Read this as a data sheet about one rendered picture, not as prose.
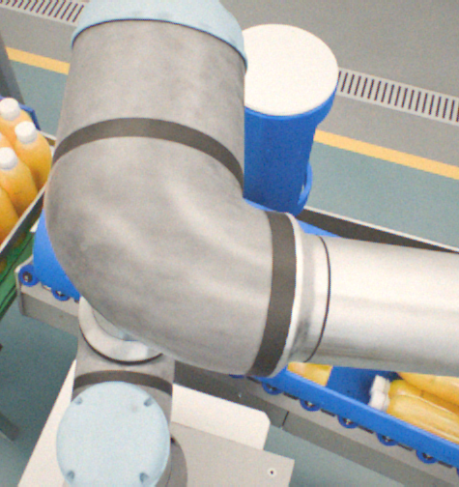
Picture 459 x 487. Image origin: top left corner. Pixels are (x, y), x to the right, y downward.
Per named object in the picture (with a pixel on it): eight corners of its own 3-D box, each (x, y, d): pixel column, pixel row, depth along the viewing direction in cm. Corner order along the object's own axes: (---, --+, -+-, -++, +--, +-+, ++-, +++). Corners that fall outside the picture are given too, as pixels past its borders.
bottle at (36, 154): (68, 181, 148) (51, 128, 132) (49, 204, 145) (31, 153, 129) (42, 169, 149) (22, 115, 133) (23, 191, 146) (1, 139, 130)
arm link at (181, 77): (71, 409, 80) (36, 121, 33) (86, 298, 87) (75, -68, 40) (168, 415, 82) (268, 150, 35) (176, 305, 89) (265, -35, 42)
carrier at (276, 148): (236, 302, 218) (307, 267, 226) (255, 135, 141) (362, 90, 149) (196, 237, 229) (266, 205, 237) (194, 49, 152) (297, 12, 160)
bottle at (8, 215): (15, 255, 138) (-10, 208, 122) (-14, 243, 139) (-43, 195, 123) (32, 229, 142) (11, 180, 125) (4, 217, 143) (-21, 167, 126)
